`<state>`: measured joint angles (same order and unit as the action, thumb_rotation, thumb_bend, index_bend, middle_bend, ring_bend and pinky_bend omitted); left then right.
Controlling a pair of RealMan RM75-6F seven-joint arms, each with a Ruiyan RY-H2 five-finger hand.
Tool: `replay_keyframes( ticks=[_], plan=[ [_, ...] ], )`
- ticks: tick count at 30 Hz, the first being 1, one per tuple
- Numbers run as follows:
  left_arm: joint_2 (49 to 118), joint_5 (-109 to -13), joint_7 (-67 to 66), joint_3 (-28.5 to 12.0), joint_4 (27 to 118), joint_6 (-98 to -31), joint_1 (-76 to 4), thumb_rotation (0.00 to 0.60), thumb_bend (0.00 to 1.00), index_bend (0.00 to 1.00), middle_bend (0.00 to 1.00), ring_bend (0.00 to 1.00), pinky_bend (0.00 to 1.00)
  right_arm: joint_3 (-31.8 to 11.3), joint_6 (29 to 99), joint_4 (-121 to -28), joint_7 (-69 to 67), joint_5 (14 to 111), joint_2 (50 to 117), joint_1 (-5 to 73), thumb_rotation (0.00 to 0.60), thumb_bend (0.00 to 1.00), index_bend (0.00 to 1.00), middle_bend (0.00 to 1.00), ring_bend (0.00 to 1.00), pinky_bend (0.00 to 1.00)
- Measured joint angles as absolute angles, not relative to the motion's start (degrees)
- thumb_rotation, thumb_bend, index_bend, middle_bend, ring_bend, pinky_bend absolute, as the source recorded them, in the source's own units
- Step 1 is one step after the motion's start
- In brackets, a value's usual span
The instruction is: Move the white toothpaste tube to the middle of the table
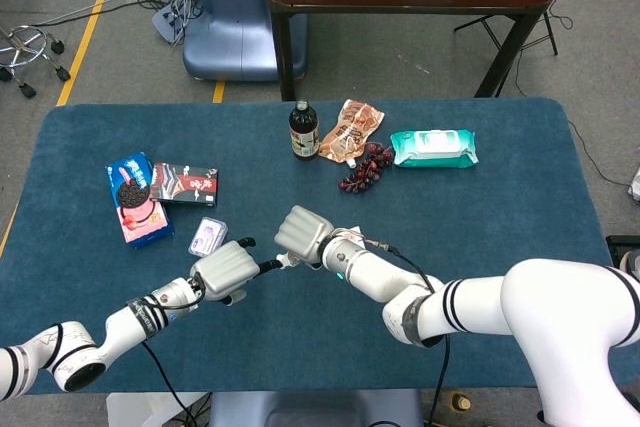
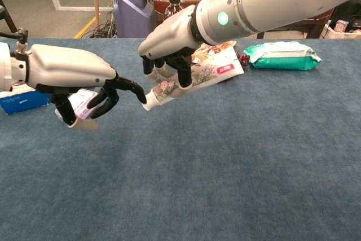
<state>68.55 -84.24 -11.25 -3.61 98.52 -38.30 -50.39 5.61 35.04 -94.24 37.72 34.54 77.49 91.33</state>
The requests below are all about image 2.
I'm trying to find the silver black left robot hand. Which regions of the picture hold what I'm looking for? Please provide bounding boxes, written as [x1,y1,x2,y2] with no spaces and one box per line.
[27,43,147,132]

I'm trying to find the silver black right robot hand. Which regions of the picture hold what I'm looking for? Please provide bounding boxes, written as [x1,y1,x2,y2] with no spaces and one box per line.
[137,4,204,98]

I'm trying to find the white floral toothpaste tube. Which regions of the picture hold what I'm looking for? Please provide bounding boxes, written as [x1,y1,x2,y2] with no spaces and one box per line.
[142,46,245,111]

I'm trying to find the clear box of floss picks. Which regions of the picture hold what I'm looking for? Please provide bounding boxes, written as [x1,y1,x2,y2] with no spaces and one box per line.
[54,88,99,120]

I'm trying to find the orange spout pouch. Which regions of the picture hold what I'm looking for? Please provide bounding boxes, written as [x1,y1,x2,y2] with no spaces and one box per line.
[191,41,237,64]

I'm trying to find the blue cookie box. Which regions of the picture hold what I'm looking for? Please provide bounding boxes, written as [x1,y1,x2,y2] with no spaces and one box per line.
[0,88,51,116]

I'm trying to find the bunch of red grapes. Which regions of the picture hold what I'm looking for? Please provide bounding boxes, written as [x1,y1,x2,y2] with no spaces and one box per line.
[236,51,250,67]

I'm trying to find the green wet wipes pack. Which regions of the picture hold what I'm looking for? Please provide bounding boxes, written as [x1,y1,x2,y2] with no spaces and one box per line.
[243,41,323,71]

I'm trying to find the blue felt tablecloth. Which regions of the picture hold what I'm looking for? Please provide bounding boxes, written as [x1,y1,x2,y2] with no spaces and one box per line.
[0,37,361,241]

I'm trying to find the white plastic basket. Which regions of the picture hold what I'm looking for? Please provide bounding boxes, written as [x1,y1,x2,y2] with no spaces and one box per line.
[321,20,361,40]

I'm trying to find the small white drink carton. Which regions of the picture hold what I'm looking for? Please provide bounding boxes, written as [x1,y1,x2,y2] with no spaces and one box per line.
[334,19,349,32]

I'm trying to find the black case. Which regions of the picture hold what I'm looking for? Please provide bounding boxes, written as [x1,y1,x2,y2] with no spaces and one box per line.
[329,0,361,32]

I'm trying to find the purple grey robot pedestal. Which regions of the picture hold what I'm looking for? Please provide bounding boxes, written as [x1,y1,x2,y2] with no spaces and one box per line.
[113,0,155,38]

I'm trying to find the tangle of black floor cables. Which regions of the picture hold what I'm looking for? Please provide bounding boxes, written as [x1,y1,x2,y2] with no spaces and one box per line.
[81,12,118,39]

